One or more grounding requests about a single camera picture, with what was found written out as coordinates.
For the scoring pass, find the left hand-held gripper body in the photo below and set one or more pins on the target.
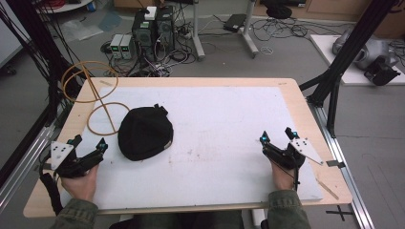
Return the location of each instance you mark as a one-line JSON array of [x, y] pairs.
[[65, 160]]

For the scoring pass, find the clear plastic sheet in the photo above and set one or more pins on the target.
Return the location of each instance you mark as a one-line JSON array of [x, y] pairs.
[[81, 30]]

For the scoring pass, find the black device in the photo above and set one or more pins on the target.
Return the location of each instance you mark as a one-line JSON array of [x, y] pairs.
[[381, 73]]

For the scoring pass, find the black computer tower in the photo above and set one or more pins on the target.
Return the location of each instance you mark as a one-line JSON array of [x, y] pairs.
[[165, 28], [143, 35]]

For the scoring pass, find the flat black box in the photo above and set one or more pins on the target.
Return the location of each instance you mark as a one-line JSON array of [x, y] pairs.
[[234, 22]]

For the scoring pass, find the white table mat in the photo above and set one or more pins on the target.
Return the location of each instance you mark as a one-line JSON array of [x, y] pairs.
[[207, 143]]

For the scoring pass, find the white box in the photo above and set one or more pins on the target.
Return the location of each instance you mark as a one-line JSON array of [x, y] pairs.
[[150, 13]]

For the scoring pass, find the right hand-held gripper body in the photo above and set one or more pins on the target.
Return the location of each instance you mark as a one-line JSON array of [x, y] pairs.
[[291, 152]]

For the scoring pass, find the thin wooden stick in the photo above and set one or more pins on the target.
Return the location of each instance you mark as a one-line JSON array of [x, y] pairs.
[[328, 189]]

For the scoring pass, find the grey power supply unit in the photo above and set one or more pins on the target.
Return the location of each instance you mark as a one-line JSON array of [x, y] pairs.
[[116, 46], [126, 46]]

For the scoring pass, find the black metal frame post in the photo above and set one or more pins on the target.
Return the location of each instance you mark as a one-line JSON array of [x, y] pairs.
[[344, 60], [41, 47]]

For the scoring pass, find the black cap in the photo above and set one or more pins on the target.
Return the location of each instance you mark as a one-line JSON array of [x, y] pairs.
[[144, 133]]

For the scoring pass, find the black stool base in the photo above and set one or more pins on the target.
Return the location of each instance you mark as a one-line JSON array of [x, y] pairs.
[[279, 12]]

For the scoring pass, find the person's right hand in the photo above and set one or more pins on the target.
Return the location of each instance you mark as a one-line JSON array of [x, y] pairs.
[[281, 178]]

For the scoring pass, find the white floor board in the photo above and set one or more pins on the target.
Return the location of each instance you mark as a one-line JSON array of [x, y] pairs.
[[353, 63]]

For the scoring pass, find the person's left hand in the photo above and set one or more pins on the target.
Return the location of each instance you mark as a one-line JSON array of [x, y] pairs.
[[81, 186]]

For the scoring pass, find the grey robot shell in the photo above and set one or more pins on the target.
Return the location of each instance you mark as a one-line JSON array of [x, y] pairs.
[[366, 49]]

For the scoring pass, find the black tape cross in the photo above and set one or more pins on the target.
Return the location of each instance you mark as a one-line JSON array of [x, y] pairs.
[[340, 212]]

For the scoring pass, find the aluminium rail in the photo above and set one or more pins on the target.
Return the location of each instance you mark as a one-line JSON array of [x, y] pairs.
[[344, 165], [22, 165]]

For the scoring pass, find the grey tape piece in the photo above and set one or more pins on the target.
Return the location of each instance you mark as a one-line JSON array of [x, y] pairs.
[[335, 164]]

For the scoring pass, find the grey desk leg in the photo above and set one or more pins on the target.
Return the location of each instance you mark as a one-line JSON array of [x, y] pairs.
[[250, 31], [198, 35]]

